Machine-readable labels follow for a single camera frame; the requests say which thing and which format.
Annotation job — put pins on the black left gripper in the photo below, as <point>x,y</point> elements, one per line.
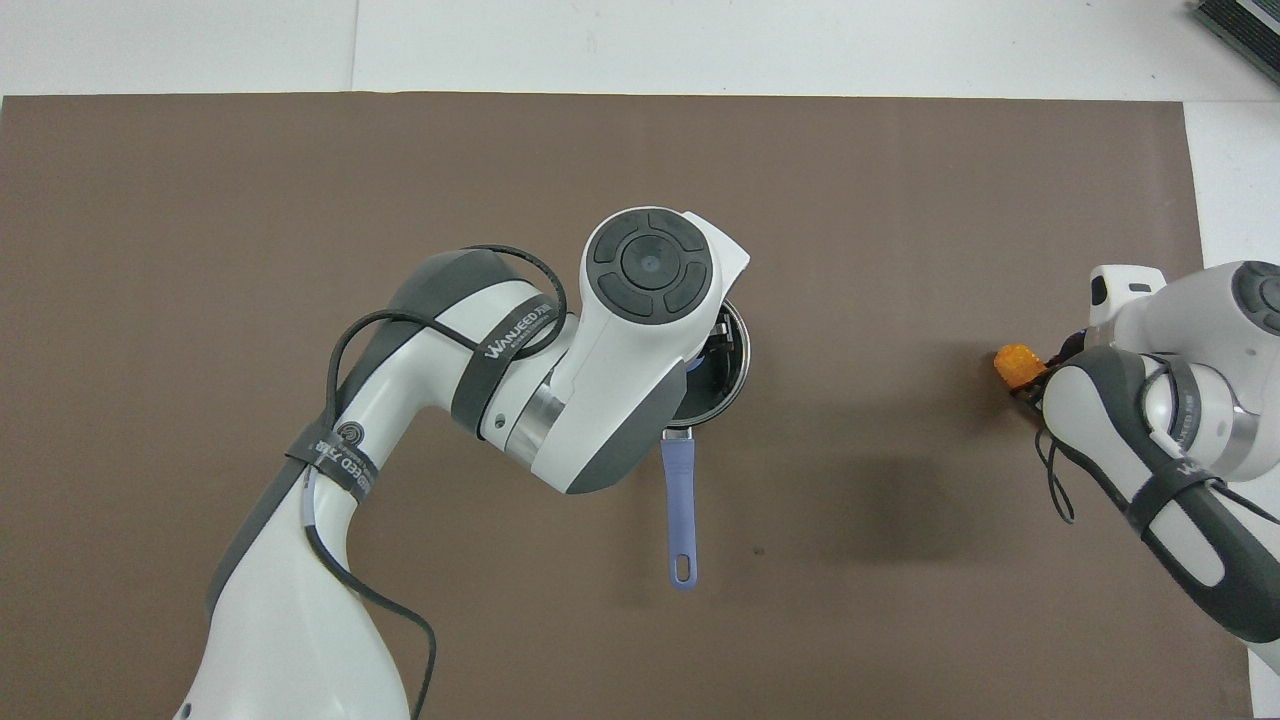
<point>722,338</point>

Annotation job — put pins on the yellow corn cob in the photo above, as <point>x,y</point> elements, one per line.
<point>1018,365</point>

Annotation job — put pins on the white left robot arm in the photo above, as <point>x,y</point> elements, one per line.
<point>600,400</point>

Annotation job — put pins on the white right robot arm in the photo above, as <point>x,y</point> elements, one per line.
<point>1190,400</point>

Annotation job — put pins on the dark ribbed box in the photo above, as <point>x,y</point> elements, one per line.
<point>1245,25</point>

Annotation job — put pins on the brown table mat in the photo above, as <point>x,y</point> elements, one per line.
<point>200,200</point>

